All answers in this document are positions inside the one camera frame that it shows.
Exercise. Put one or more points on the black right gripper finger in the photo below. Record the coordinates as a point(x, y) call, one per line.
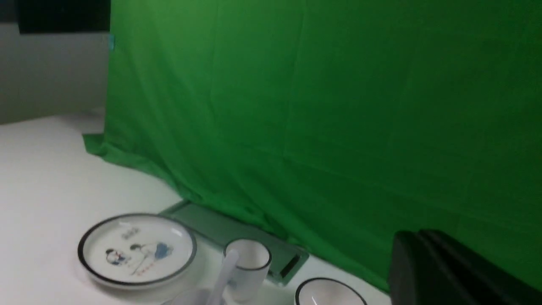
point(429, 267)

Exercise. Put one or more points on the green rectangular tray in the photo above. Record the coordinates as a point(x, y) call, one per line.
point(287, 259)

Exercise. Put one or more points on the green backdrop cloth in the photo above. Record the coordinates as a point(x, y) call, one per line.
point(335, 123)

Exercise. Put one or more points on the black-rimmed small white bowl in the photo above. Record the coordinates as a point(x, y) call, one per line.
point(326, 291)

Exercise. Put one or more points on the black-rimmed cartoon plate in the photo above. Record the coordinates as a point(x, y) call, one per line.
point(136, 251)

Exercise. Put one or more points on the white bicycle cup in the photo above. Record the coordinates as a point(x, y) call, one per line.
point(251, 269)

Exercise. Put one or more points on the plain white ceramic spoon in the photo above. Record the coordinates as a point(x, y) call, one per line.
point(228, 267)

